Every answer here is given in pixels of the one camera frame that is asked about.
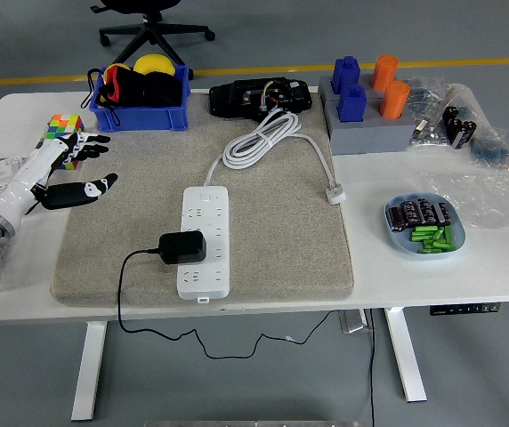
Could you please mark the large yellow foam ball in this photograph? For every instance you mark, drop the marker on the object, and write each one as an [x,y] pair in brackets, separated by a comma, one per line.
[152,64]

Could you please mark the bag of small metal parts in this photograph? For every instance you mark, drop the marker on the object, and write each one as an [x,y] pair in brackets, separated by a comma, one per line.
[428,138]

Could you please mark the grey block holder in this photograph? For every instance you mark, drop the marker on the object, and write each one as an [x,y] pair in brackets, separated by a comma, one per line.
[370,138]

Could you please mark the white power strip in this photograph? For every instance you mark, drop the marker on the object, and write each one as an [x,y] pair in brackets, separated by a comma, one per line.
[210,276]

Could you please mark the green battery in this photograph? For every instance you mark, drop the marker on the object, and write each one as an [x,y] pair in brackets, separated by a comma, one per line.
[439,244]
[439,236]
[448,235]
[432,250]
[421,236]
[423,230]

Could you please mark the white table leg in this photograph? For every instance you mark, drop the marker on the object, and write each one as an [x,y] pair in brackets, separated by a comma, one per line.
[87,373]
[408,356]

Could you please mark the black cylindrical capacitor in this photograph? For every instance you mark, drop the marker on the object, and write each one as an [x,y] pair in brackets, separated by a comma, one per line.
[397,219]
[409,210]
[437,212]
[423,209]
[446,214]

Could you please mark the blue bottle-shaped peg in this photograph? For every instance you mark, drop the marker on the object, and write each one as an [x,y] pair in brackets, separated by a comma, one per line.
[345,73]
[351,104]

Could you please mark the bag of blue resistors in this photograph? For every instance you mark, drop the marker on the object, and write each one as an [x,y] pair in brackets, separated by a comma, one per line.
[490,149]

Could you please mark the black office chair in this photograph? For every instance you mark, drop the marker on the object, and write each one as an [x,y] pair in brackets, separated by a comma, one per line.
[152,26]

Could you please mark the light blue plate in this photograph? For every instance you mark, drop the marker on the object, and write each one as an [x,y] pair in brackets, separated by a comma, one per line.
[397,240]

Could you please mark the bag of blue components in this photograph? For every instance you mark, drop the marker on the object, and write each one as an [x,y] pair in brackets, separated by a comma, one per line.
[423,95]

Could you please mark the black pouch with red lining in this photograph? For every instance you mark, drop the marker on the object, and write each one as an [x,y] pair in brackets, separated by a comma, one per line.
[156,91]

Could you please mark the small yellow foam ball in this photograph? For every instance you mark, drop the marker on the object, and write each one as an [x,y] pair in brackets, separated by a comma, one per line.
[116,67]

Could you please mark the blue plastic bin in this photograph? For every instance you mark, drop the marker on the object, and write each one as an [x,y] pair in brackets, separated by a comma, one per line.
[147,118]

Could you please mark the silver box under table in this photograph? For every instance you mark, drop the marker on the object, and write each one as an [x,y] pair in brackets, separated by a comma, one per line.
[352,321]

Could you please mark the grey-brown fabric mat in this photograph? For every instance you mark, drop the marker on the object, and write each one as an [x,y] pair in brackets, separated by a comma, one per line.
[281,244]

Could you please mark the black table control panel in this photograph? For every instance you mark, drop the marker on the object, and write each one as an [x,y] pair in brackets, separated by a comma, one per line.
[463,309]

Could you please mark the orange cylinder peg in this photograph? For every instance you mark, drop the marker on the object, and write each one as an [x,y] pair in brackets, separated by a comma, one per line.
[384,73]
[394,100]

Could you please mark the bag of black capacitors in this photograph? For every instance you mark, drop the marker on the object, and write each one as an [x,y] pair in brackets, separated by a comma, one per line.
[459,126]

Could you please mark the multicolour puzzle cube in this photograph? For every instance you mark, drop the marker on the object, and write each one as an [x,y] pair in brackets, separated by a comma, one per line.
[65,124]

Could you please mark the empty clear plastic bag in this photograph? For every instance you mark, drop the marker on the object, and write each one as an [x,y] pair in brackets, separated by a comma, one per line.
[481,200]

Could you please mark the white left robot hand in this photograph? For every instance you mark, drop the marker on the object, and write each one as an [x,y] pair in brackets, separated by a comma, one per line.
[23,178]

